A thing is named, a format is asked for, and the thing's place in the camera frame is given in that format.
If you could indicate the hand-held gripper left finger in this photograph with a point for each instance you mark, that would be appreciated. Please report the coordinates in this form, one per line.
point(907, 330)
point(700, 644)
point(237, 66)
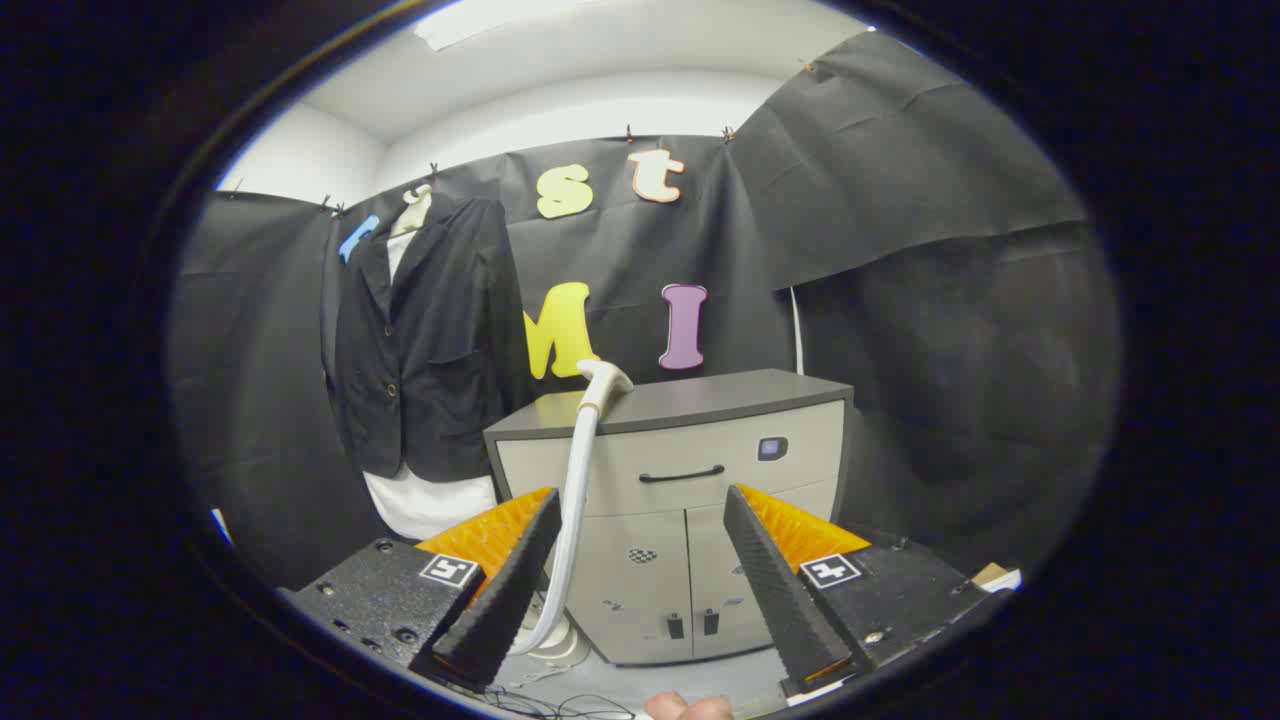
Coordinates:
point(510, 590)

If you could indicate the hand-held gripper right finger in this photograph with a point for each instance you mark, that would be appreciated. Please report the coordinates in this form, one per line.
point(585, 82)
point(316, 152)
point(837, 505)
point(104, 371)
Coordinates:
point(775, 590)

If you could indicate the white shirt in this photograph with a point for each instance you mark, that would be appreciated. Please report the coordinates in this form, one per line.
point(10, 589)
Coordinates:
point(430, 505)

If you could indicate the white garment steamer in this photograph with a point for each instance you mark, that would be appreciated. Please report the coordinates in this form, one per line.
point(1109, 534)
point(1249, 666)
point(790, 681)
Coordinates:
point(580, 470)

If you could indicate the black suit jacket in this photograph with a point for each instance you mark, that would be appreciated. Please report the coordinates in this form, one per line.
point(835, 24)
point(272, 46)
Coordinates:
point(440, 340)

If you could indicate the white clothes hanger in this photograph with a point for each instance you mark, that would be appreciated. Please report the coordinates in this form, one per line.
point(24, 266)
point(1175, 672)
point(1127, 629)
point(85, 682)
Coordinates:
point(412, 215)

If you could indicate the small cabinet lock panel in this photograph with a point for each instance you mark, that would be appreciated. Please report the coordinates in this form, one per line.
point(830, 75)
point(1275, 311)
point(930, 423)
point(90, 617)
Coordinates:
point(772, 449)

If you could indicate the grey cabinet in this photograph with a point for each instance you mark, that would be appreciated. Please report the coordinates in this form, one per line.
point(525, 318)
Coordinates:
point(700, 400)

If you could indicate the brown cardboard piece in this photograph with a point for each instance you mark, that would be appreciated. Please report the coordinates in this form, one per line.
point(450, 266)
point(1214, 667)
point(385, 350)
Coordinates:
point(992, 575)

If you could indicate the black backdrop cloth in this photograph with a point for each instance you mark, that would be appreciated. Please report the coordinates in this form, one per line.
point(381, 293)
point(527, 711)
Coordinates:
point(900, 250)

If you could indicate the ceiling light panel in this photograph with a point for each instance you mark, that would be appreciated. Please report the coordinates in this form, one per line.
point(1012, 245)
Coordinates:
point(480, 18)

